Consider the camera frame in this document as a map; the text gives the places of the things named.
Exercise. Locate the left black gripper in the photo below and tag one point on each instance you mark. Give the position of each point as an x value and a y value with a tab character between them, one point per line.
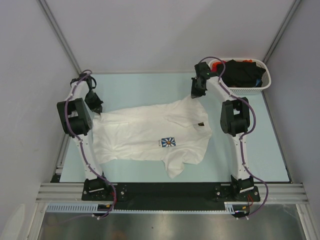
97	106

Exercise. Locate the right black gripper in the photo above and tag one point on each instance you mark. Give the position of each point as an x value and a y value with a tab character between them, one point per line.
195	93

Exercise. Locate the white daisy print t-shirt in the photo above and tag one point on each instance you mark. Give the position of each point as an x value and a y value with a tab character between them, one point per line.
177	134

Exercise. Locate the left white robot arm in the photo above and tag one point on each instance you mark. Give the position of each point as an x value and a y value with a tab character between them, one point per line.
77	123

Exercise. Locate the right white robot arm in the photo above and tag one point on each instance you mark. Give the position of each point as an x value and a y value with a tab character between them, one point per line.
234	122

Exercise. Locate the red garment in basket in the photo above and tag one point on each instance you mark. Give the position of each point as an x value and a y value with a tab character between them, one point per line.
215	64

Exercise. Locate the black t-shirt in basket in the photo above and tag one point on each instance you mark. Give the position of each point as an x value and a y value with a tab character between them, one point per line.
240	74

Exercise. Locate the blue garment in basket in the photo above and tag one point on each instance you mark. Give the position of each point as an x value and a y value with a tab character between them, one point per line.
259	83

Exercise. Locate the white plastic laundry basket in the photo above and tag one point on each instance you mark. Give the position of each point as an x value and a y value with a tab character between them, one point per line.
262	85

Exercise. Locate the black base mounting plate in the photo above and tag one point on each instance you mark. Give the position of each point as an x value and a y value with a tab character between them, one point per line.
176	196

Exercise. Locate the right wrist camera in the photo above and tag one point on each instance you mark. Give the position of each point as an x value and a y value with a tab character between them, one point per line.
202	69

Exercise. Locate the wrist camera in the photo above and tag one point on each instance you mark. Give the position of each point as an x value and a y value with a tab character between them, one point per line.
91	81
202	69

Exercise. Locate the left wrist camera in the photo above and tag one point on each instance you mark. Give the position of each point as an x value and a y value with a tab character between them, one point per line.
91	81

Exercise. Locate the white slotted cable duct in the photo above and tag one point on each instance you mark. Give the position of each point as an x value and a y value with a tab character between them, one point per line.
72	208

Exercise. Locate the aluminium frame rail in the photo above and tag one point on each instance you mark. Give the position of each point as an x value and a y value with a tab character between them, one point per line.
278	193

